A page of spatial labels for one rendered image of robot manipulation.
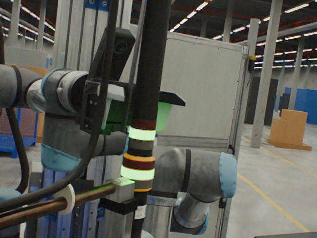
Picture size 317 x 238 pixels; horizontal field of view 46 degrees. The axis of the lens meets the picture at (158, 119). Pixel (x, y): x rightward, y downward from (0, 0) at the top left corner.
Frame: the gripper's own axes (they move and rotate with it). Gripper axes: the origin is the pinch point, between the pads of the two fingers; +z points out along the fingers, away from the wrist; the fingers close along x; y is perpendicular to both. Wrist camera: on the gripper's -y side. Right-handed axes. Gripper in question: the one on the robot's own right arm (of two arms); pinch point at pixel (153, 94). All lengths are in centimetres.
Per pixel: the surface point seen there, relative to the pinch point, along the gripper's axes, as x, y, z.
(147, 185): -0.6, 11.8, 0.4
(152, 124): -0.6, 3.8, -0.1
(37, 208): 15.5, 11.3, 6.1
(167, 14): -0.7, -10.2, -0.2
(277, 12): -872, -237, -707
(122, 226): 2.8, 16.8, 0.9
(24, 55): -258, -17, -1039
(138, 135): 1.0, 5.4, -0.6
